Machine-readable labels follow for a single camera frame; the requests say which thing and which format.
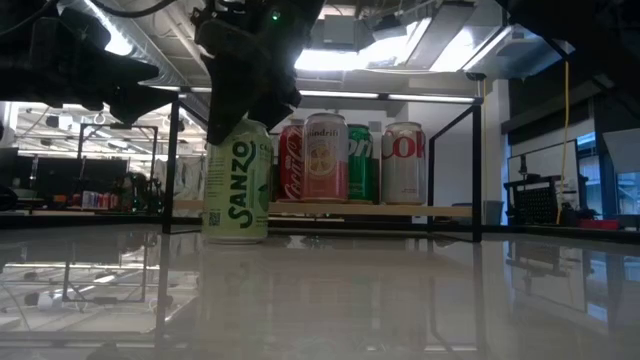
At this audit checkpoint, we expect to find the white hanging cloth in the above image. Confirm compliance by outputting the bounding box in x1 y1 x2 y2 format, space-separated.
153 154 207 202

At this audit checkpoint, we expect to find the silver ceiling duct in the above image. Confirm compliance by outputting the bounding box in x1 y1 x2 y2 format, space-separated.
404 0 576 81

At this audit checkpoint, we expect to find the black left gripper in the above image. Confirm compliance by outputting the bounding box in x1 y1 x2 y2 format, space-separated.
0 7 180 126

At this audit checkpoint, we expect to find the black counter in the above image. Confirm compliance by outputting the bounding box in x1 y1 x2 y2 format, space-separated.
479 224 640 246

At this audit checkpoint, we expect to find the silver Diet Coke can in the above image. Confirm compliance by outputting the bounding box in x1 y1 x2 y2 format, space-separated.
380 121 428 206

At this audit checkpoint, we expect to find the red tray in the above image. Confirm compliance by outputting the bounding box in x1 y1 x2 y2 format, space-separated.
577 218 621 231

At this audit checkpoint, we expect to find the black equipment cart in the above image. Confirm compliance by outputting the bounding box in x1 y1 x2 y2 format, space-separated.
502 154 591 229

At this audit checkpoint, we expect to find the green Sprite can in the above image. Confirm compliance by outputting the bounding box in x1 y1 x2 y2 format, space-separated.
347 123 376 205

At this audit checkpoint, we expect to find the person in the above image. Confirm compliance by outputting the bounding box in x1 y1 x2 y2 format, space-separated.
117 172 154 214

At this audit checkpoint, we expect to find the red Coca-Cola can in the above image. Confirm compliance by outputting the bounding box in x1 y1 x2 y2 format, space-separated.
277 123 305 202

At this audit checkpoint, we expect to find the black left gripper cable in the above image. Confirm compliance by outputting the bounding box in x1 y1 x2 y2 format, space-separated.
89 0 176 19

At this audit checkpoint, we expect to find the grey ceiling box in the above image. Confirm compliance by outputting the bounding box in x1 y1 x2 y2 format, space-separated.
322 13 362 49

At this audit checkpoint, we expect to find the lime green beverage can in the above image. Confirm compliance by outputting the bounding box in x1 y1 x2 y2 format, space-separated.
202 117 274 246

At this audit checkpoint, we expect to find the black metal rack frame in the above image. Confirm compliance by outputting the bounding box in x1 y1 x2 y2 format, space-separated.
75 122 160 211

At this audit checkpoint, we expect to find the ceiling light panel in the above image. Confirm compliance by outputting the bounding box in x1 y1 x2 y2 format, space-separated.
294 47 421 71

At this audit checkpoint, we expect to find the grey waste bin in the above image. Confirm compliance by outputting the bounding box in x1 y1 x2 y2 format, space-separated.
482 199 505 226

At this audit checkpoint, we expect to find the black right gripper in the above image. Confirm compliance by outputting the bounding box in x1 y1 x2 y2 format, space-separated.
192 0 326 146

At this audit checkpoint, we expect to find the black metal table frame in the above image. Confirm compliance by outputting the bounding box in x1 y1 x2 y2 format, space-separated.
0 213 481 236

